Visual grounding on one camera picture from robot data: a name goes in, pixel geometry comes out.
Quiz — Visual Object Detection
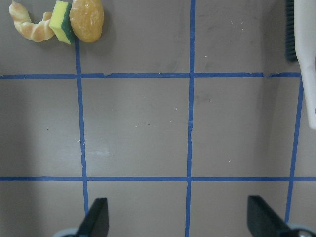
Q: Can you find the orange bread roll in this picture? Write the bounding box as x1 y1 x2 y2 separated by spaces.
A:
69 0 104 43

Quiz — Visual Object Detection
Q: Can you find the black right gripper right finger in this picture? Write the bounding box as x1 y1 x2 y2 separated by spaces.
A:
247 195 290 237

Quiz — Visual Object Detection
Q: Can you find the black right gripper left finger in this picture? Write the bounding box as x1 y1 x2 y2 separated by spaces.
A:
77 198 109 237

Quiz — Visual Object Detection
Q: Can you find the croissant piece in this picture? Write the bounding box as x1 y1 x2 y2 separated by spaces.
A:
9 0 55 42

